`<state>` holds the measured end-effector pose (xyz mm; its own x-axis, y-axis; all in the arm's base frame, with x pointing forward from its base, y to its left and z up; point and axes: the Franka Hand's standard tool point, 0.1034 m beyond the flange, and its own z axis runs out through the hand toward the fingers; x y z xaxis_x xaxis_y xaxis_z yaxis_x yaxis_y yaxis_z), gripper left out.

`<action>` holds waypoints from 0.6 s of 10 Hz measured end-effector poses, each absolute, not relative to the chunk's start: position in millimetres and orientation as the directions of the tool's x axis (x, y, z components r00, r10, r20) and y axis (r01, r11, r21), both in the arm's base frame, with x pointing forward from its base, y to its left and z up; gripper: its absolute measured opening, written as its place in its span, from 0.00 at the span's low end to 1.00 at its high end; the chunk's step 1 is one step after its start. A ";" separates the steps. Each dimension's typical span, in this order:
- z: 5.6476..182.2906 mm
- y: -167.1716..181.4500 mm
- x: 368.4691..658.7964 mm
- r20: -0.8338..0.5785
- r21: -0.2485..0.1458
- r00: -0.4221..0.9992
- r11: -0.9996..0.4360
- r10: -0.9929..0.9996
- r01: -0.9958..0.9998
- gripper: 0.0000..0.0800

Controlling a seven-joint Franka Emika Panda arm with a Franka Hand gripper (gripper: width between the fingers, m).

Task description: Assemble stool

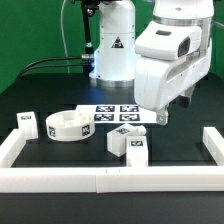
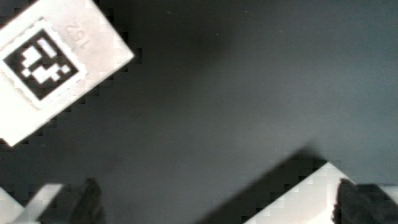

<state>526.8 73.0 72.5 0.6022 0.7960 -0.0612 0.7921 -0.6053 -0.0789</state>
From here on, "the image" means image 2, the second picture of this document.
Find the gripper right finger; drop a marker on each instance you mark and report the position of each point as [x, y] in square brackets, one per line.
[329, 200]

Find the white round stool seat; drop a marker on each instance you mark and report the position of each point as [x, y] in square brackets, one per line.
[62, 51]

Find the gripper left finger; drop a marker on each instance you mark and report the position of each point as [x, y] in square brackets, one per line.
[21, 214]

